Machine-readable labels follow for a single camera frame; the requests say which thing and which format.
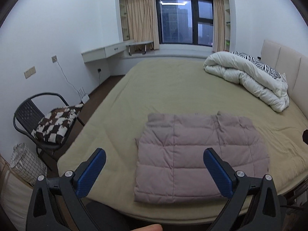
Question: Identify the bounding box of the mauve quilted hooded coat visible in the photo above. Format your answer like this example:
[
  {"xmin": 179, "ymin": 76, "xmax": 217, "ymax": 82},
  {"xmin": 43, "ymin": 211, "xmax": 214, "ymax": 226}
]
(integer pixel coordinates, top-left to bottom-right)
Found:
[{"xmin": 134, "ymin": 112, "xmax": 269, "ymax": 204}]

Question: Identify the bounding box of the brown white checkered cushion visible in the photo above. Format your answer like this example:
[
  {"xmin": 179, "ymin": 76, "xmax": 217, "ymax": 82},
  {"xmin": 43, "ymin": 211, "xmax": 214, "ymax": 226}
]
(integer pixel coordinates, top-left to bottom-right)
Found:
[{"xmin": 31, "ymin": 104, "xmax": 84, "ymax": 144}]

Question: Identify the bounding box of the beige padded headboard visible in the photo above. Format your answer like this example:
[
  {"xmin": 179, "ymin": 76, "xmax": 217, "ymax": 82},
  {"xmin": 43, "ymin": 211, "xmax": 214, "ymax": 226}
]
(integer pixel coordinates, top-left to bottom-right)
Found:
[{"xmin": 261, "ymin": 40, "xmax": 308, "ymax": 116}]

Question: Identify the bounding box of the white folded duvet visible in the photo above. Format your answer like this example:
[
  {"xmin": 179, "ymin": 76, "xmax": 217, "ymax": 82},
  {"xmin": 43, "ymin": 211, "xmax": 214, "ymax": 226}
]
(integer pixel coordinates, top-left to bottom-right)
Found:
[{"xmin": 204, "ymin": 51, "xmax": 290, "ymax": 113}]

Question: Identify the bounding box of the zebra print pillow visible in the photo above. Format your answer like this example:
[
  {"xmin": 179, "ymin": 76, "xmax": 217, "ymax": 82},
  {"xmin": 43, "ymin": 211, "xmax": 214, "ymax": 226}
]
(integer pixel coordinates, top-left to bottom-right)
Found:
[{"xmin": 231, "ymin": 51, "xmax": 281, "ymax": 79}]

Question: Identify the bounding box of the olive green bed sheet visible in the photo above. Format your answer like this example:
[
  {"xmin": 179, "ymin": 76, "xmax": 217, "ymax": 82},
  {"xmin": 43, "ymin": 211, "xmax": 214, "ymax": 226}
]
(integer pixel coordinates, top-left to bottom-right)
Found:
[{"xmin": 57, "ymin": 59, "xmax": 307, "ymax": 225}]

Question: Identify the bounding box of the black metal chair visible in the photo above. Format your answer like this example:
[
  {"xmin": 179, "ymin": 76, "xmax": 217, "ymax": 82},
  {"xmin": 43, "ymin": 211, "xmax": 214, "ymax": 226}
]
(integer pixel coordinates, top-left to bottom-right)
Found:
[{"xmin": 13, "ymin": 92, "xmax": 85, "ymax": 171}]

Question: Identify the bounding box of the white wifi router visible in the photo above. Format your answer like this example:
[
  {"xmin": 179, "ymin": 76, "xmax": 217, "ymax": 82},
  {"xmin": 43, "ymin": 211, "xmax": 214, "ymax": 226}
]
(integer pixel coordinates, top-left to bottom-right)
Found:
[{"xmin": 77, "ymin": 87, "xmax": 90, "ymax": 104}]

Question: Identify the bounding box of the beige right curtain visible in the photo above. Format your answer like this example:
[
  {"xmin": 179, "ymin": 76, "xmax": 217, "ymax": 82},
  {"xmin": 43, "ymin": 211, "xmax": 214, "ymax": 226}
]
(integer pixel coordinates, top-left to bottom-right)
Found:
[{"xmin": 213, "ymin": 0, "xmax": 226, "ymax": 52}]

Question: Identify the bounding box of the beige curtain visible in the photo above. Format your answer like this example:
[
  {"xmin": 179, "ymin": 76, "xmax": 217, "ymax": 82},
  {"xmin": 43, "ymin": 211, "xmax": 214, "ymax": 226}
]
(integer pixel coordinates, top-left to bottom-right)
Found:
[
  {"xmin": 125, "ymin": 0, "xmax": 160, "ymax": 50},
  {"xmin": 213, "ymin": 0, "xmax": 226, "ymax": 52}
]

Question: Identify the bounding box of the white floating desk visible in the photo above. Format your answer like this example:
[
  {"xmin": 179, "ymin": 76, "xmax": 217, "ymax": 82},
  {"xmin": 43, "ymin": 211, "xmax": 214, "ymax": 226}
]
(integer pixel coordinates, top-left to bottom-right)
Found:
[{"xmin": 81, "ymin": 40, "xmax": 134, "ymax": 64}]

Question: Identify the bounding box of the white built-in shelf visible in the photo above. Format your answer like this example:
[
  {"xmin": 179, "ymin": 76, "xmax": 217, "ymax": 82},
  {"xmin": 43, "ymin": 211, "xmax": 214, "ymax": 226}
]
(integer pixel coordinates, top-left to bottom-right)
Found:
[{"xmin": 224, "ymin": 0, "xmax": 231, "ymax": 51}]

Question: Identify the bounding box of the small folding lap table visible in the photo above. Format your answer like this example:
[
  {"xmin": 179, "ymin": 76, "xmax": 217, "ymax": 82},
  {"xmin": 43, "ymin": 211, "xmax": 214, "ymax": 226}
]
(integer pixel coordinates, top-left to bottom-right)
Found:
[{"xmin": 126, "ymin": 41, "xmax": 154, "ymax": 56}]

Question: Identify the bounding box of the dark framed window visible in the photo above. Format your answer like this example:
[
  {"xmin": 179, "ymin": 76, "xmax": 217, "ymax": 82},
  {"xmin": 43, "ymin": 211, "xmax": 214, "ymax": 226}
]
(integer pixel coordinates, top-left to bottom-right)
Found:
[{"xmin": 156, "ymin": 0, "xmax": 213, "ymax": 47}]

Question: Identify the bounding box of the beige left curtain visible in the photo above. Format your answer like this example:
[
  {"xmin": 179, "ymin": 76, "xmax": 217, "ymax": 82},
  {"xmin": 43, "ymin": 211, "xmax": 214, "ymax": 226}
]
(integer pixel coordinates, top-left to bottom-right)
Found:
[{"xmin": 125, "ymin": 0, "xmax": 160, "ymax": 50}]

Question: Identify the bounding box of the white wire laundry basket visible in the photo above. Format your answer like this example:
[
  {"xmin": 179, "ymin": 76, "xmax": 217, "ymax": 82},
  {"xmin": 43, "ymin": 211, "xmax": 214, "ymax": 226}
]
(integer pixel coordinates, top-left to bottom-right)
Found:
[{"xmin": 9, "ymin": 143, "xmax": 48, "ymax": 185}]

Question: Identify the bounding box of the black power cable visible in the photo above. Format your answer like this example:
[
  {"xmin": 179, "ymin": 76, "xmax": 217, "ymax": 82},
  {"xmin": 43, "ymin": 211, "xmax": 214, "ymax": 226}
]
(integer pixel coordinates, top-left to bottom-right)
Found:
[{"xmin": 55, "ymin": 61, "xmax": 84, "ymax": 97}]

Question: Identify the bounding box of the white wall switch panel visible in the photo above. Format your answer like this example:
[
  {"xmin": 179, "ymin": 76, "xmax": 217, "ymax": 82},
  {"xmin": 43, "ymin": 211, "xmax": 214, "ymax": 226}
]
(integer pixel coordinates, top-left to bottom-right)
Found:
[{"xmin": 24, "ymin": 66, "xmax": 36, "ymax": 79}]

